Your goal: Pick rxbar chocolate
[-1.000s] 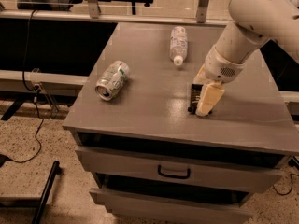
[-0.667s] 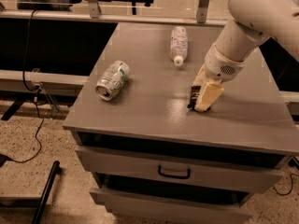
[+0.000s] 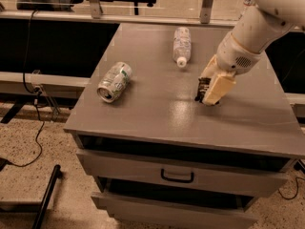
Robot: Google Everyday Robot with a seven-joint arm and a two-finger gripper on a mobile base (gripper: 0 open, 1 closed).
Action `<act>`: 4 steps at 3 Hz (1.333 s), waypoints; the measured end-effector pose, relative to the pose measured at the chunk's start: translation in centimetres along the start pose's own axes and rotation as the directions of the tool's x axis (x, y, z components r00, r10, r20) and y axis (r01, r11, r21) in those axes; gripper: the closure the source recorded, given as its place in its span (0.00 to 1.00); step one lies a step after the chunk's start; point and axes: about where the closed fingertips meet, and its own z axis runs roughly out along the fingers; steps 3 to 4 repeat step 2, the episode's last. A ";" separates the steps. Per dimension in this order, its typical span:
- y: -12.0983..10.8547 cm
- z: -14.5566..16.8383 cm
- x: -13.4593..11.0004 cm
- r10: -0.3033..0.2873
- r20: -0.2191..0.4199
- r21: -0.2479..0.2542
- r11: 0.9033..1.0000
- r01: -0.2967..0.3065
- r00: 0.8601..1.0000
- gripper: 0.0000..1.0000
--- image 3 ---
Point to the lower grey drawer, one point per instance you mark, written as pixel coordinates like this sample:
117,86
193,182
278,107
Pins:
171,214

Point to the clear plastic bottle lying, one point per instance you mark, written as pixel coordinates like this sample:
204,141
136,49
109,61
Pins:
182,47

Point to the grey drawer cabinet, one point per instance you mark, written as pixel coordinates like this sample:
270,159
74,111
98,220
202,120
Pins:
253,126

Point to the upper grey drawer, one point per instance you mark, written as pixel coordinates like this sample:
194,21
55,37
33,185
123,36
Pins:
207,177

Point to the black drawer handle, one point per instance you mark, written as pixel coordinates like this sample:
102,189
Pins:
177,178

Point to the grey metal rail frame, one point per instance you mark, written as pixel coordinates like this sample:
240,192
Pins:
205,13

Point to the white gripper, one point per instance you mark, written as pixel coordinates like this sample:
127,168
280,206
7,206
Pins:
235,56

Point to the grey drawer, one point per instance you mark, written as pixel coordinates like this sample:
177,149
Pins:
171,214
207,177

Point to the black metal floor leg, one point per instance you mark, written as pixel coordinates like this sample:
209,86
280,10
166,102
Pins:
56,174

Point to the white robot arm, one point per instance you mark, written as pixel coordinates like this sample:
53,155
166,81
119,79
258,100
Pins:
263,22

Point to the black rxbar chocolate wrapper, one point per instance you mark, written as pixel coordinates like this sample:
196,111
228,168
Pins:
203,86

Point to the upright water bottle background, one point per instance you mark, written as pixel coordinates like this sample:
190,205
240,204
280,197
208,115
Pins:
246,5

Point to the crushed green soda can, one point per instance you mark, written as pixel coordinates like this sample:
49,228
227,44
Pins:
114,82

